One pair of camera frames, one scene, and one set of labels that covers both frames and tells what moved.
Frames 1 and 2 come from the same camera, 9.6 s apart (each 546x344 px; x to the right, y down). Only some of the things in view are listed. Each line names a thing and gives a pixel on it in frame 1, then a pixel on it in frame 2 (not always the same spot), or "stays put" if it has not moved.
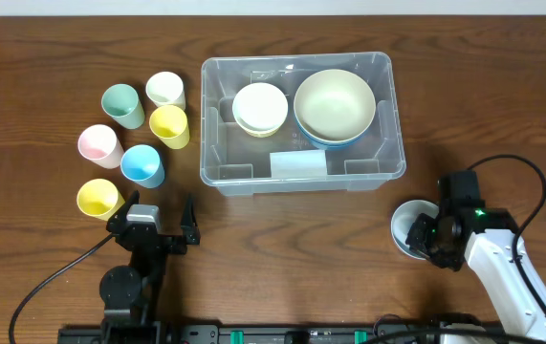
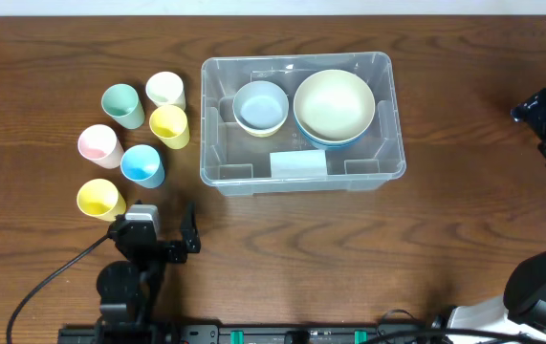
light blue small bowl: x=403 y=220 to x=260 y=105
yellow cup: x=99 y=199 stays put
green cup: x=121 y=103 stays put
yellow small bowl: x=259 y=134 stays put
